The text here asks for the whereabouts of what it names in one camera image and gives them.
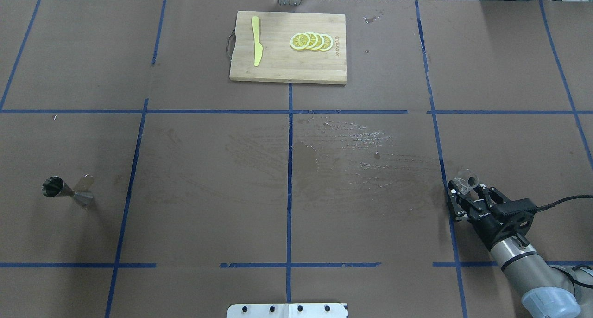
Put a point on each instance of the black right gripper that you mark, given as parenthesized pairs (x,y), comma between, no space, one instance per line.
(487,225)

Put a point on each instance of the small glass beaker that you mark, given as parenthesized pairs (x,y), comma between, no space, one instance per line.
(466,180)

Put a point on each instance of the steel jigger measuring cup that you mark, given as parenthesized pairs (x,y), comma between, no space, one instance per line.
(56,187)

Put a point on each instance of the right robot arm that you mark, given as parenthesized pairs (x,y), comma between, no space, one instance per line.
(546,291)

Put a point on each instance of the lemon slice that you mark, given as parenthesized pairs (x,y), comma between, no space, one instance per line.
(328,42)
(320,42)
(313,40)
(300,41)

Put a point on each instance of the front lemon slice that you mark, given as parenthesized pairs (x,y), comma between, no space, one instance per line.
(300,41)

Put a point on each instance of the bamboo cutting board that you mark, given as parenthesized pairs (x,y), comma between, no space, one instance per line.
(280,63)

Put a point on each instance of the yellow plastic knife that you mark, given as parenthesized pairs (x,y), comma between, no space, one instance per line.
(258,47)

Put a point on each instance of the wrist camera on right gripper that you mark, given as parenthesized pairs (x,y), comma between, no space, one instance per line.
(517,212)

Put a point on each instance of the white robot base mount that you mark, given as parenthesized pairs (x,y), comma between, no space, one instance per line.
(288,310)

